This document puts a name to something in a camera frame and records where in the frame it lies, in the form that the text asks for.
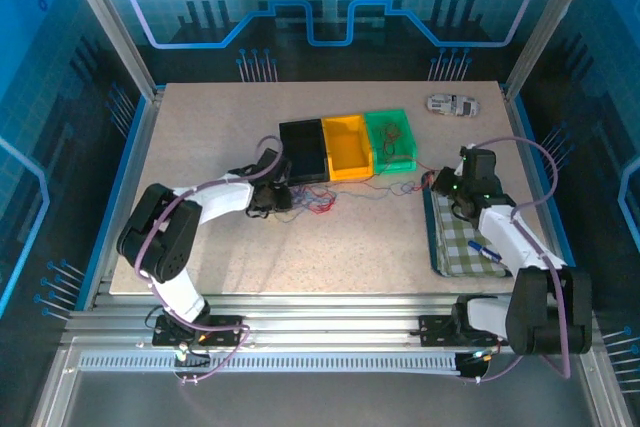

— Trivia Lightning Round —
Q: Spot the thin blue cable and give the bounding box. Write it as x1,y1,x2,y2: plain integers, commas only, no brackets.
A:
277,181,421,224

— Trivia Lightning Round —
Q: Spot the black plastic bin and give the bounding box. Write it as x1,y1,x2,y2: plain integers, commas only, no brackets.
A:
277,120,332,186

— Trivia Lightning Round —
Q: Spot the checkered cloth tray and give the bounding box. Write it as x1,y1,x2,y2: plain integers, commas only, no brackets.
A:
420,171,514,279

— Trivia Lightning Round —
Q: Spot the green plastic bin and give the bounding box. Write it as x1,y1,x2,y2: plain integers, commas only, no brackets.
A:
362,108,419,176

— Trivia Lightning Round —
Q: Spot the green checkered cloth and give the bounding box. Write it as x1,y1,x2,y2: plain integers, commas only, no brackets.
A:
430,190,511,277

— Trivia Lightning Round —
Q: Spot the blue white marker pen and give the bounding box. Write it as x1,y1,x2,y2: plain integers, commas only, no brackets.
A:
467,240,503,263

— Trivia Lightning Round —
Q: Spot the newspaper print toy car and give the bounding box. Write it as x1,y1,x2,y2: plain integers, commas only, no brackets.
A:
424,92,482,119

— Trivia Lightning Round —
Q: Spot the yellow plastic bin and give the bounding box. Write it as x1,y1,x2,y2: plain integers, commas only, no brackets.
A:
320,115,376,183

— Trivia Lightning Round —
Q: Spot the grey metal panel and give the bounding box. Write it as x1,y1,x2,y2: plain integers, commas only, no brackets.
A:
29,341,636,427

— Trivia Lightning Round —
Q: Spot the aluminium frame side rail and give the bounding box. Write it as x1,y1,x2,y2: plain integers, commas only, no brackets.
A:
502,86,584,309
82,89,165,309

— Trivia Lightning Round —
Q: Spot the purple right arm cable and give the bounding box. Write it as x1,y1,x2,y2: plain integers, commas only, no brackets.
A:
462,135,574,384

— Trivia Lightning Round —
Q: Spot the aluminium frame front rail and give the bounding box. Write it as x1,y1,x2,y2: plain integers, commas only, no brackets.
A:
59,294,601,349

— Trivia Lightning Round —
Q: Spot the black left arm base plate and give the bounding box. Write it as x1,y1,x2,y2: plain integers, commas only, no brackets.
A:
152,315,249,348

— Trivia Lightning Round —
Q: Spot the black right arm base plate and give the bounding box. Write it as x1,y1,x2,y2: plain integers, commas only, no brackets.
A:
418,314,510,348

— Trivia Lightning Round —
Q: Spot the slotted grey cable duct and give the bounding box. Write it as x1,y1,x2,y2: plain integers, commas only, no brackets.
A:
77,351,464,374

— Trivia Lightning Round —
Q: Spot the aluminium frame post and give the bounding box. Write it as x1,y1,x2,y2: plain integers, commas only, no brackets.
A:
57,0,164,98
502,0,604,99

